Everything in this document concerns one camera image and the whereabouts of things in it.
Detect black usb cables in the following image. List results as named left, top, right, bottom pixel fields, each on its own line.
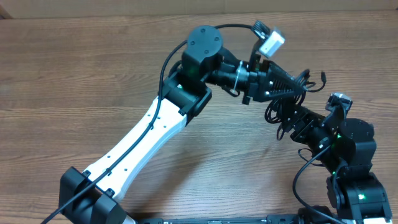
left=264, top=68, right=327, bottom=141

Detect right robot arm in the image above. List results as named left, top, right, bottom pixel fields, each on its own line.
left=277, top=102, right=392, bottom=223

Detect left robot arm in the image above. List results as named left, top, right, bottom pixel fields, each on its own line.
left=57, top=22, right=306, bottom=223

